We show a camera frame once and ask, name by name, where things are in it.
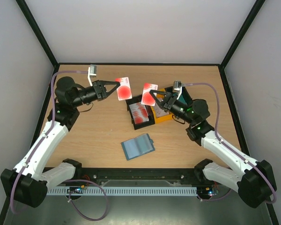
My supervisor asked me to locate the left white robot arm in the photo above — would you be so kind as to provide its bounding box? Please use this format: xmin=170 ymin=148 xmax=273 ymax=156
xmin=0 ymin=76 xmax=120 ymax=208

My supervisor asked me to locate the blue card holder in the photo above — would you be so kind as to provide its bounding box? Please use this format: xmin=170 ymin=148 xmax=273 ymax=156
xmin=121 ymin=134 xmax=155 ymax=161

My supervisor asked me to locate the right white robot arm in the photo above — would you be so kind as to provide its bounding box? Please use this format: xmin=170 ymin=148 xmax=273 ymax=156
xmin=149 ymin=90 xmax=277 ymax=208

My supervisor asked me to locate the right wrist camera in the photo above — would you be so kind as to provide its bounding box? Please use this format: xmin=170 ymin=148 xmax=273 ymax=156
xmin=172 ymin=81 xmax=182 ymax=99

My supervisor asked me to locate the black bin with red cards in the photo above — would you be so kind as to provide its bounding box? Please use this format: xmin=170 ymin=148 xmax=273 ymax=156
xmin=126 ymin=95 xmax=155 ymax=130

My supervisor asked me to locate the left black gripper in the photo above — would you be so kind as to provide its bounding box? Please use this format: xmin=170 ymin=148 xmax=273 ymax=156
xmin=71 ymin=81 xmax=120 ymax=108

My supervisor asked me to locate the white vip card stack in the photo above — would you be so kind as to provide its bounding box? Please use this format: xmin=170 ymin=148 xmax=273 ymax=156
xmin=153 ymin=104 xmax=169 ymax=118

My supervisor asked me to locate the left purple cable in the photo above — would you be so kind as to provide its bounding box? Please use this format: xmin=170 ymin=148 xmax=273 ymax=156
xmin=10 ymin=70 xmax=108 ymax=222

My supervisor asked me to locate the black enclosure frame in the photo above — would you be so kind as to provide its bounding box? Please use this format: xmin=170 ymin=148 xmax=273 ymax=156
xmin=0 ymin=0 xmax=279 ymax=225

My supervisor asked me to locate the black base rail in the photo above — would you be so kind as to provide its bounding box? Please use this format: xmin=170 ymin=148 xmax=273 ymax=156
xmin=44 ymin=166 xmax=225 ymax=186

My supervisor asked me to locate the yellow bin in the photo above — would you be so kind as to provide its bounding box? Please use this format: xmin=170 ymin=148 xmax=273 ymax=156
xmin=152 ymin=88 xmax=174 ymax=124

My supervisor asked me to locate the black bin with teal cards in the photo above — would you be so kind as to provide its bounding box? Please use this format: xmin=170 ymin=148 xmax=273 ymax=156
xmin=165 ymin=86 xmax=193 ymax=105

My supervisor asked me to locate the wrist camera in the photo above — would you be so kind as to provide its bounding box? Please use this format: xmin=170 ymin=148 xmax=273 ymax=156
xmin=172 ymin=81 xmax=182 ymax=99
xmin=87 ymin=64 xmax=97 ymax=86

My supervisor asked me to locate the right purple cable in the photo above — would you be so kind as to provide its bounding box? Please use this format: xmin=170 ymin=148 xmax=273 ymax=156
xmin=182 ymin=82 xmax=277 ymax=204

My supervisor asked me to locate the red patterned card stack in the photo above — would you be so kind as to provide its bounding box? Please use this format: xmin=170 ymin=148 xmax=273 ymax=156
xmin=129 ymin=102 xmax=149 ymax=124

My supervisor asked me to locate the light blue slotted cable duct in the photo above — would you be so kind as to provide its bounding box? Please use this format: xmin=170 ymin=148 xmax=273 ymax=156
xmin=47 ymin=186 xmax=197 ymax=196

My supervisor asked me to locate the purple cable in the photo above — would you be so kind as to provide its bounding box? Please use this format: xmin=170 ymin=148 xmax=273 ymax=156
xmin=182 ymin=82 xmax=277 ymax=204
xmin=10 ymin=70 xmax=108 ymax=222

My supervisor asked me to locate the teal card stack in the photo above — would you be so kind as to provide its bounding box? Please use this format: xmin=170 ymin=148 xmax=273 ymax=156
xmin=178 ymin=94 xmax=189 ymax=104

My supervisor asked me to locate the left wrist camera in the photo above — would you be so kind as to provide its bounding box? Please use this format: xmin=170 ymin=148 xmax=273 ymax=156
xmin=87 ymin=64 xmax=97 ymax=86

